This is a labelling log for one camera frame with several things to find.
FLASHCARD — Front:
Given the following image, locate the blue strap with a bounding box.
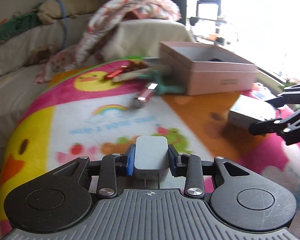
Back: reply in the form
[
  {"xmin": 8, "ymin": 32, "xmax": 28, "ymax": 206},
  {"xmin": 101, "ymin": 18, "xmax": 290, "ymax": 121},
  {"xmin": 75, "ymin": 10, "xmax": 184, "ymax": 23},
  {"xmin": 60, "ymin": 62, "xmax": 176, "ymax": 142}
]
[{"xmin": 52, "ymin": 0, "xmax": 69, "ymax": 51}]

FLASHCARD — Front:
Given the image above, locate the colourful printed blanket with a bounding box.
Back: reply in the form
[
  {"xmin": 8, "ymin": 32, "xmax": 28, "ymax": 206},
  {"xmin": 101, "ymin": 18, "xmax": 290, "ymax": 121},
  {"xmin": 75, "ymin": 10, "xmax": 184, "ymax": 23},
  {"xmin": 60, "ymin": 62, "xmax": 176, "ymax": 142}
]
[{"xmin": 0, "ymin": 59, "xmax": 300, "ymax": 240}]

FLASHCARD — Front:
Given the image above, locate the metal rack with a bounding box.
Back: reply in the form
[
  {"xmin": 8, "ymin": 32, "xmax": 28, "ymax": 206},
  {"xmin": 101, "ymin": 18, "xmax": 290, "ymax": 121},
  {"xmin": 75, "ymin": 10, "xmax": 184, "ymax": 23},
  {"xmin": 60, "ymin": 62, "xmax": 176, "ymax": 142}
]
[{"xmin": 190, "ymin": 15, "xmax": 238, "ymax": 47}]

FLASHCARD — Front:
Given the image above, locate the floral quilt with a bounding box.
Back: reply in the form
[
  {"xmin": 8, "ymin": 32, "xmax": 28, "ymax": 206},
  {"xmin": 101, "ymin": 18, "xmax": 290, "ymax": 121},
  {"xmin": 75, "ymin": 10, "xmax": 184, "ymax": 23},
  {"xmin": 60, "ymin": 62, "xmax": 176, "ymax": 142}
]
[{"xmin": 34, "ymin": 0, "xmax": 182, "ymax": 85}]

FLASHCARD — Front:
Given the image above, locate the beige cream tube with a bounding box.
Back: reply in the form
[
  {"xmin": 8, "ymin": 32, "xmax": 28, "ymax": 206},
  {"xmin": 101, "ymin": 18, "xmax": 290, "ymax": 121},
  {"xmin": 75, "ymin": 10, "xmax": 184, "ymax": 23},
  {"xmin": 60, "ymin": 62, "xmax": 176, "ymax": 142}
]
[{"xmin": 112, "ymin": 66, "xmax": 154, "ymax": 83}]

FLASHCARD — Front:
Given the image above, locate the beige sofa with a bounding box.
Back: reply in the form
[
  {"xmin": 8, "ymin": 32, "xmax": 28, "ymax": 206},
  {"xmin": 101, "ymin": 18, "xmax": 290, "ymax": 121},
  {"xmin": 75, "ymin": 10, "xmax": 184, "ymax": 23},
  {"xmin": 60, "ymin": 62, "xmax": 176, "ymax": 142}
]
[{"xmin": 0, "ymin": 0, "xmax": 193, "ymax": 173}]

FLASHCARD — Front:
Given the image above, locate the small white box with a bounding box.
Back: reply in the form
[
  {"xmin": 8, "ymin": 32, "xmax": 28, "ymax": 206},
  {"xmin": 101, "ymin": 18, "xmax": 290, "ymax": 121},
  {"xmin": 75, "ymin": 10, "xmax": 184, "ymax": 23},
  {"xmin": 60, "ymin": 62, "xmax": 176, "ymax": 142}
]
[{"xmin": 227, "ymin": 94, "xmax": 277, "ymax": 131}]

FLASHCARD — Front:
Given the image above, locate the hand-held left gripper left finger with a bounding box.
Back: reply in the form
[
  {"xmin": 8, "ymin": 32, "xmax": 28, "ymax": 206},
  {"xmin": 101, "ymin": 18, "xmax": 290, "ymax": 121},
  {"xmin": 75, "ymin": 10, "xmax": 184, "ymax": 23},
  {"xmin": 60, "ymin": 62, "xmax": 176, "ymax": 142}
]
[{"xmin": 50, "ymin": 144, "xmax": 136, "ymax": 199}]

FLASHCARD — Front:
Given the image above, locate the red packet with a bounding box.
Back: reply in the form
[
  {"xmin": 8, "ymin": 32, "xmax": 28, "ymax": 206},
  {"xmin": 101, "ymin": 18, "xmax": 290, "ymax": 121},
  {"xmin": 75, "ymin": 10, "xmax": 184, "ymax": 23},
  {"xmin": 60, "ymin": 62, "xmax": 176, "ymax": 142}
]
[{"xmin": 104, "ymin": 65, "xmax": 129, "ymax": 81}]

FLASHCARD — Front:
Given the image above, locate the white charger adapter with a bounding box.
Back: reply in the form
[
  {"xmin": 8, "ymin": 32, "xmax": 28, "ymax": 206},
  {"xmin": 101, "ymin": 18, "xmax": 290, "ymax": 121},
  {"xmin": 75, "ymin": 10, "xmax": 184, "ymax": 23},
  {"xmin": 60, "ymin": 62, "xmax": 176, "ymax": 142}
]
[{"xmin": 134, "ymin": 135, "xmax": 169, "ymax": 188}]

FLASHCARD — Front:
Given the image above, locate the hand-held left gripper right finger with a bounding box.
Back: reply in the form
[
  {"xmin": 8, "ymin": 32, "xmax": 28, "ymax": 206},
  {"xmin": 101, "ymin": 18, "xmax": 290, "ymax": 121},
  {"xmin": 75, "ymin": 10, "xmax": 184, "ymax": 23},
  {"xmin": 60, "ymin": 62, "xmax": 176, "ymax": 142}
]
[{"xmin": 168, "ymin": 144, "xmax": 251, "ymax": 199}]

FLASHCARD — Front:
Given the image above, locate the green plush toy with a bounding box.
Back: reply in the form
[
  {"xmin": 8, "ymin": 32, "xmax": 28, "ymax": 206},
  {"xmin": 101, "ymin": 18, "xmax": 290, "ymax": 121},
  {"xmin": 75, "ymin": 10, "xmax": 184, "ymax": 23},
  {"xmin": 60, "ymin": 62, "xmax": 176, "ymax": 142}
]
[{"xmin": 0, "ymin": 12, "xmax": 42, "ymax": 47}]

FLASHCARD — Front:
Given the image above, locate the teal plastic toy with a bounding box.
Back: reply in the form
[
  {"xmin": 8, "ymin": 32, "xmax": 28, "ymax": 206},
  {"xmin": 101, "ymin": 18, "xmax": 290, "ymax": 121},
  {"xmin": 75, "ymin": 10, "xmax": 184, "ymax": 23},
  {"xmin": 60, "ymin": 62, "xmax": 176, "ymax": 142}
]
[{"xmin": 137, "ymin": 69, "xmax": 186, "ymax": 96}]

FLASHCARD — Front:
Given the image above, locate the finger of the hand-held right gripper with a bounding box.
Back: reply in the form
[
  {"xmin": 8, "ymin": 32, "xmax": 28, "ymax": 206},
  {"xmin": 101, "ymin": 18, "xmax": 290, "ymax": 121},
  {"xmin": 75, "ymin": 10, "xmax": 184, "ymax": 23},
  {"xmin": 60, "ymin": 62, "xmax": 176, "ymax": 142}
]
[
  {"xmin": 264, "ymin": 82, "xmax": 300, "ymax": 106},
  {"xmin": 248, "ymin": 102, "xmax": 300, "ymax": 146}
]

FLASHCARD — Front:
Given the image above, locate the brown small item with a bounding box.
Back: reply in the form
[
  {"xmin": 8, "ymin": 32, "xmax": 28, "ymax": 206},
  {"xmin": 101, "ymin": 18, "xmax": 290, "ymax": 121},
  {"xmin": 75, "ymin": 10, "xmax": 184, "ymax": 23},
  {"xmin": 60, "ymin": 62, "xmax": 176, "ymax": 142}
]
[{"xmin": 128, "ymin": 60, "xmax": 151, "ymax": 72}]

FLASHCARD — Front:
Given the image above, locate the red lipstick bottle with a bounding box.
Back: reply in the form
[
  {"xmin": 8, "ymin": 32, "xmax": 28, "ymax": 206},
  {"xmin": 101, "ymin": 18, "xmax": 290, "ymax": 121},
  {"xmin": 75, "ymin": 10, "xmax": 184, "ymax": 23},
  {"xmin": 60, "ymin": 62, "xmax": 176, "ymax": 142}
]
[{"xmin": 132, "ymin": 82, "xmax": 158, "ymax": 109}]

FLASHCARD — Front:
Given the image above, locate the pink cardboard box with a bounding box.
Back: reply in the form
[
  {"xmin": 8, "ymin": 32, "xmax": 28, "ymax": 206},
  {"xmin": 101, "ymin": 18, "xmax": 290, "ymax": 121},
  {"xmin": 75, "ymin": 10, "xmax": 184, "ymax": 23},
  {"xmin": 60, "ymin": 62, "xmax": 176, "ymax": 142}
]
[{"xmin": 159, "ymin": 41, "xmax": 257, "ymax": 96}]

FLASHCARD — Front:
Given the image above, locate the beige pillow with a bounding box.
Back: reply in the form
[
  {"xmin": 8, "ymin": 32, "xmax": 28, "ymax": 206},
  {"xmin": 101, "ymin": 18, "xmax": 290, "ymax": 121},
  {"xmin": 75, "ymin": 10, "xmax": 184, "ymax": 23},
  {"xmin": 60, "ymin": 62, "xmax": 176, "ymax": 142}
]
[{"xmin": 37, "ymin": 0, "xmax": 108, "ymax": 22}]

